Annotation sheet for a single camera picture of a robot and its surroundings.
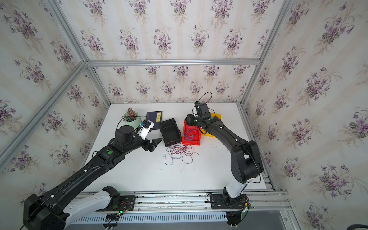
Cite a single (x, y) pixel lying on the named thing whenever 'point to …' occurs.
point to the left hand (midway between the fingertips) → (157, 135)
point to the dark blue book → (155, 117)
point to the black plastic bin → (170, 132)
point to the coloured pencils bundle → (130, 115)
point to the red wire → (186, 150)
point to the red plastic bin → (196, 140)
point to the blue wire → (189, 133)
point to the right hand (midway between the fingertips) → (190, 119)
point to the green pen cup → (136, 123)
